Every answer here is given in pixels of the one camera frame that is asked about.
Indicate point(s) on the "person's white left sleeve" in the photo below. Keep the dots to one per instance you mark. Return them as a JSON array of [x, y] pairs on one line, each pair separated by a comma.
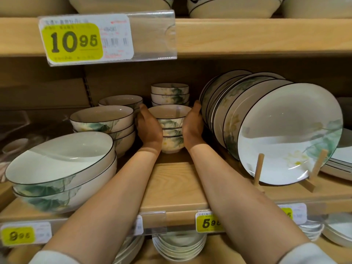
[[52, 258]]

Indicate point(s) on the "person's right forearm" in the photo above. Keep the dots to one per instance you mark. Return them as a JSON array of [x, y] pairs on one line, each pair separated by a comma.
[[247, 208]]

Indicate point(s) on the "person's left forearm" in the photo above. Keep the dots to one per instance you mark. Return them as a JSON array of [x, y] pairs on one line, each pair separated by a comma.
[[104, 206]]

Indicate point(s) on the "medium floral bowls stack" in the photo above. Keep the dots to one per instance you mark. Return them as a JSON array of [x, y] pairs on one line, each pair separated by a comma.
[[125, 145]]

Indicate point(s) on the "row of black-rimmed floral plates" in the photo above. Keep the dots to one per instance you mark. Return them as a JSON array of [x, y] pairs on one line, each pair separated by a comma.
[[288, 134]]

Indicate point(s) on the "wooden plate rack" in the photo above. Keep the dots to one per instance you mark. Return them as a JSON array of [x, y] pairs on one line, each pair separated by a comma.
[[258, 170]]

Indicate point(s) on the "person's right hand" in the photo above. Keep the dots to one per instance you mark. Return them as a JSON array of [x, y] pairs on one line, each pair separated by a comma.
[[194, 129]]

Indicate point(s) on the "blue patterned white bowl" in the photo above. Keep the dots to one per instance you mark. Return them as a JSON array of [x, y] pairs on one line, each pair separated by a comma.
[[233, 9], [121, 5]]

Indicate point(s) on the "yellow price tag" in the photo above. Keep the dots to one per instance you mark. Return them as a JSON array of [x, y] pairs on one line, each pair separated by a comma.
[[139, 225], [18, 235], [207, 224], [298, 213], [71, 42]]

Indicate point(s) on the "stack of large white dishes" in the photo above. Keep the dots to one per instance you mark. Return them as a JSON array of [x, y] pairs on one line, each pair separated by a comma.
[[33, 6]]

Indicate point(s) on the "person's left hand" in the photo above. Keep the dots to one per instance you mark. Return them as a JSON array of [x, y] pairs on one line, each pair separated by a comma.
[[150, 131]]

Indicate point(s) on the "stack of large white bowls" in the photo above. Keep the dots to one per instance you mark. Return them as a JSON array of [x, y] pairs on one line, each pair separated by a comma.
[[129, 250]]

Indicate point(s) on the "bundle of pink ceramic spoons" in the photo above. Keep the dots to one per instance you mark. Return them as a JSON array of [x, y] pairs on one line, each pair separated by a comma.
[[15, 145]]

